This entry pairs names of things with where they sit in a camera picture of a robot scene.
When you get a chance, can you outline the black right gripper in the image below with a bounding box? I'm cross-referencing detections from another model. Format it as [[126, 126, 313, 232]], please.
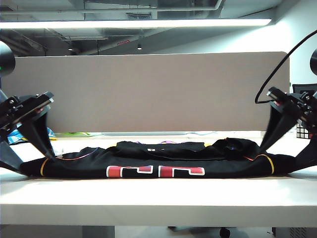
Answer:
[[257, 86, 317, 154]]

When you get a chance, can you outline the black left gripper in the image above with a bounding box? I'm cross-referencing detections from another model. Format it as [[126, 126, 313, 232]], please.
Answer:
[[0, 91, 54, 159]]

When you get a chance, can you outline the black basketball jersey number 35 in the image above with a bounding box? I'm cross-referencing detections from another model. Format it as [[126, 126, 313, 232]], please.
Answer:
[[19, 137, 298, 179]]

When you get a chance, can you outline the Rubik's cube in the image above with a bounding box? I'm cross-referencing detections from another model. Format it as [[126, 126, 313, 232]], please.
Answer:
[[296, 120, 312, 138]]

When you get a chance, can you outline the blue plastic bag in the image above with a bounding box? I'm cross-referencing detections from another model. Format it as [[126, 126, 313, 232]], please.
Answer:
[[7, 127, 55, 145]]

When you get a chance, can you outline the green item behind divider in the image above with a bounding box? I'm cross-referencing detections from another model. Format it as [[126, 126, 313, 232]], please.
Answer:
[[56, 132, 91, 137]]

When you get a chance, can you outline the black office chair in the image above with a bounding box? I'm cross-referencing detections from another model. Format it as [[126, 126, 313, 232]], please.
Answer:
[[292, 83, 317, 97]]

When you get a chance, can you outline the brown desk divider panel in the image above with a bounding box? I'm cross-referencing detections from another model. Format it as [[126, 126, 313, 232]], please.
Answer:
[[1, 51, 290, 132]]

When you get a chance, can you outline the long ceiling light strip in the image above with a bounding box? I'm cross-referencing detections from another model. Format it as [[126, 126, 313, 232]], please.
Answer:
[[0, 18, 272, 29]]

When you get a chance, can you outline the black camera cable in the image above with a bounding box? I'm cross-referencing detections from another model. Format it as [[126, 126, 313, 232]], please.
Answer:
[[255, 31, 317, 105]]

